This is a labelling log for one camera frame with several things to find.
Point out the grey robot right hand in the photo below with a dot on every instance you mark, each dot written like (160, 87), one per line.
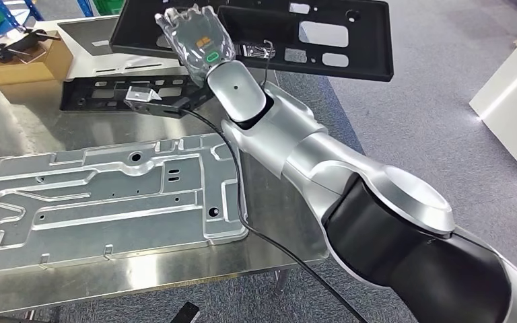
(200, 44)

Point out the black plastic plate bracket part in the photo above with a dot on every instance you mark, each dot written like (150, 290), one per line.
(365, 44)

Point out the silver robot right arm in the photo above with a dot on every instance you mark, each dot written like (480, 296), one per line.
(330, 169)

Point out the black plastic part with label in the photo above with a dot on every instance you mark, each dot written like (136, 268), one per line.
(84, 93)

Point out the stainless steel workbench table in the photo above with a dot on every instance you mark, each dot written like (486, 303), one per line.
(276, 223)

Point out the green plastic bin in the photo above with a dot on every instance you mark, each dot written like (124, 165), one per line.
(107, 6)

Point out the tan cardboard box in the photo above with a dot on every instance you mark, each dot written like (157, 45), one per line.
(26, 71)

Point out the black handheld gadget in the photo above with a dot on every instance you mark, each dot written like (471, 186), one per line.
(17, 42)

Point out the silver stamped metal panel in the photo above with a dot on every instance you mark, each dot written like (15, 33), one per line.
(84, 236)

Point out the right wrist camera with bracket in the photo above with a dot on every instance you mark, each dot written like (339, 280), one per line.
(142, 94)

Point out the blue metal rack frame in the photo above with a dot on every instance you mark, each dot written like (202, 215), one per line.
(34, 11)

